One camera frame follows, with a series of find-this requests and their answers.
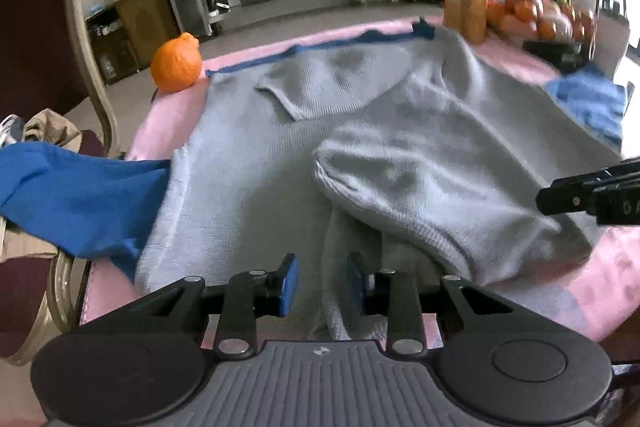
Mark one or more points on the bumpy orange citrus fruit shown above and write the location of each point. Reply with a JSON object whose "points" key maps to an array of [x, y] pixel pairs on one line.
{"points": [[177, 64]]}

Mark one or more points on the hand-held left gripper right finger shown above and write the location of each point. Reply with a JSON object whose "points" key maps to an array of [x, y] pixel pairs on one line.
{"points": [[356, 287]]}

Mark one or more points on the beige garment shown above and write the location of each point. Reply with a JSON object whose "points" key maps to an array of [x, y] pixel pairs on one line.
{"points": [[50, 127]]}

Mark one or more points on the small orange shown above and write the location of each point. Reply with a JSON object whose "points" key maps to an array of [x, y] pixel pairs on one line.
{"points": [[495, 14]]}

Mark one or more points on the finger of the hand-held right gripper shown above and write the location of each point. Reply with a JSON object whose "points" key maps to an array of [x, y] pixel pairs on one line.
{"points": [[562, 199]]}

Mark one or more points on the white foam-netted fruit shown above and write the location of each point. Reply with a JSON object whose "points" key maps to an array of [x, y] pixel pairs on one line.
{"points": [[556, 18]]}

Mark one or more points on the white and light blue garment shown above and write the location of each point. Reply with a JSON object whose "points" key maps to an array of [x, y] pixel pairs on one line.
{"points": [[9, 129]]}

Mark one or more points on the pink printed towel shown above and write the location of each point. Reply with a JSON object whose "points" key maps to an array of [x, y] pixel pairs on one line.
{"points": [[615, 267]]}

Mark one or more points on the dark metal fruit tray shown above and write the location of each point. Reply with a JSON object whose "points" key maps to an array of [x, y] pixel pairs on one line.
{"points": [[555, 52]]}

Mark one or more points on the grey and blue sweater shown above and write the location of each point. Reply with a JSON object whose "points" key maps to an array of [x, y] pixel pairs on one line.
{"points": [[400, 132]]}

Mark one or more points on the red apple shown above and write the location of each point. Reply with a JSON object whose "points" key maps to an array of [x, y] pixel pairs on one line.
{"points": [[522, 2]]}

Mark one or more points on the wooden cabinet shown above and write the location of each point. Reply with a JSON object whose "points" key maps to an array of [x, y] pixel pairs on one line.
{"points": [[140, 22]]}

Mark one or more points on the maroon chair with gold frame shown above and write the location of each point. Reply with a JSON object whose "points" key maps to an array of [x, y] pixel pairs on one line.
{"points": [[35, 32]]}

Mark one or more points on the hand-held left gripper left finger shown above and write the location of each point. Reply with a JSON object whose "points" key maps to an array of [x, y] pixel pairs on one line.
{"points": [[290, 284]]}

